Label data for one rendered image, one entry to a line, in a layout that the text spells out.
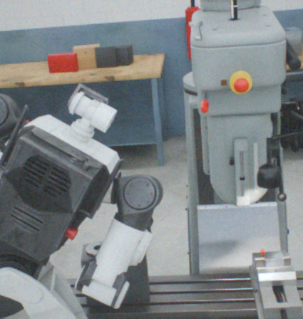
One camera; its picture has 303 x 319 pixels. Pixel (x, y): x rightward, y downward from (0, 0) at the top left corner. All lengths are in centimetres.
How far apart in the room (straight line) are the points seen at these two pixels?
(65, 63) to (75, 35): 59
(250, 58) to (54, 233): 69
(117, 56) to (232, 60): 412
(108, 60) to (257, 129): 395
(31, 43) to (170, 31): 138
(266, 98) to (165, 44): 441
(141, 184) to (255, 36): 50
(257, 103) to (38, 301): 83
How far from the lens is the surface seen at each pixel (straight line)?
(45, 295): 179
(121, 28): 622
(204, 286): 231
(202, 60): 172
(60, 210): 152
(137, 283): 221
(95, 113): 162
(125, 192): 157
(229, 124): 190
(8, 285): 177
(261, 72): 173
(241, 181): 193
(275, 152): 206
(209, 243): 252
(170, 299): 225
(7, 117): 162
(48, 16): 634
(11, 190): 155
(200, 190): 249
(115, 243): 163
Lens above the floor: 222
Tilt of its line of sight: 22 degrees down
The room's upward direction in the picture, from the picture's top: 5 degrees counter-clockwise
